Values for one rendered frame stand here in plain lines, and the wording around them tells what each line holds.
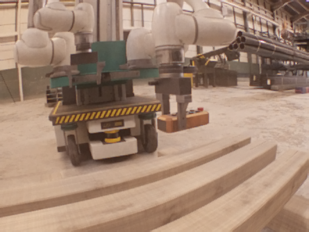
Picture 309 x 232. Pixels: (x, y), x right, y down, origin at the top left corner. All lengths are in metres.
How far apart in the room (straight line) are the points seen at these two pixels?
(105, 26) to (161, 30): 0.91
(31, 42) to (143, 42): 0.66
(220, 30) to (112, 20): 0.94
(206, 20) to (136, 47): 0.68
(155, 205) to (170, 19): 0.50
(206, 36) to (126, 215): 0.54
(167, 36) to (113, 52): 0.80
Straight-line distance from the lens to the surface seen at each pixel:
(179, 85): 0.59
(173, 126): 0.63
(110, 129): 1.12
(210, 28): 0.66
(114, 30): 1.45
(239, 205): 0.46
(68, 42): 1.20
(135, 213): 0.45
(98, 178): 0.61
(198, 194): 0.54
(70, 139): 1.18
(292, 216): 0.66
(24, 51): 1.12
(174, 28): 0.62
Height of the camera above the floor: 0.47
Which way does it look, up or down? 11 degrees down
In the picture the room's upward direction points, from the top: 3 degrees counter-clockwise
